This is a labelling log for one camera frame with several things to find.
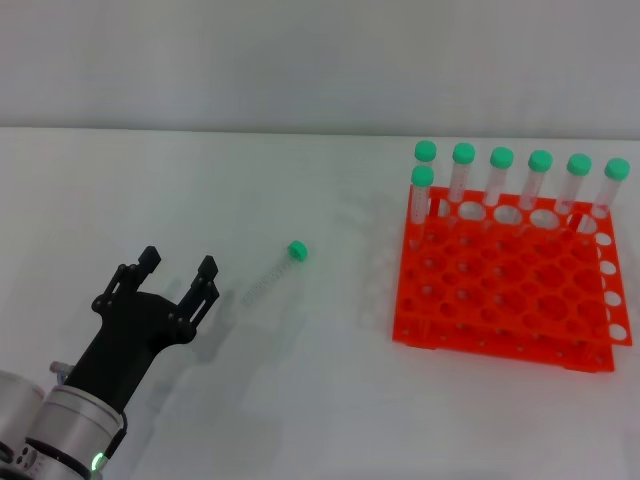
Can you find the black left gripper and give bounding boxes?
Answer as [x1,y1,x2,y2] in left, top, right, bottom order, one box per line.
[64,245,222,412]

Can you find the clear test tube green cap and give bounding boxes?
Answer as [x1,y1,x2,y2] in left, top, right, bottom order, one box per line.
[447,142,477,206]
[592,157,631,219]
[553,153,593,215]
[483,146,515,207]
[240,239,310,308]
[409,164,436,251]
[518,149,554,211]
[413,139,444,216]

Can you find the orange test tube rack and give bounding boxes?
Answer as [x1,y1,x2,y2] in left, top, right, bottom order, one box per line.
[390,185,634,374]

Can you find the silver cable connector plug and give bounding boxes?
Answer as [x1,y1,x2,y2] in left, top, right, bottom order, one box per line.
[49,360,76,384]

